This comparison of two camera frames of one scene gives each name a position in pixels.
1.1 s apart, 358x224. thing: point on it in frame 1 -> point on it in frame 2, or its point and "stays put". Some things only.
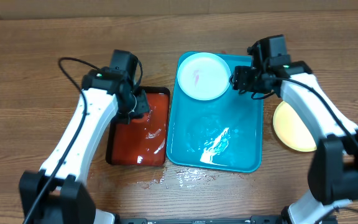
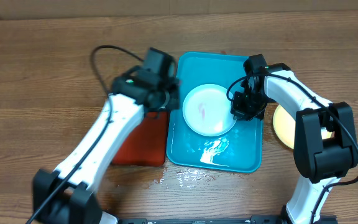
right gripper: [241, 78] -> [241, 106]
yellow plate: [291, 130] stays put
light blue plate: [204, 76] -> [206, 110]
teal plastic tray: [224, 133] stays put
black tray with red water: [143, 142] stays put
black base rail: [253, 219] stays put
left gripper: [143, 108] -> [171, 89]
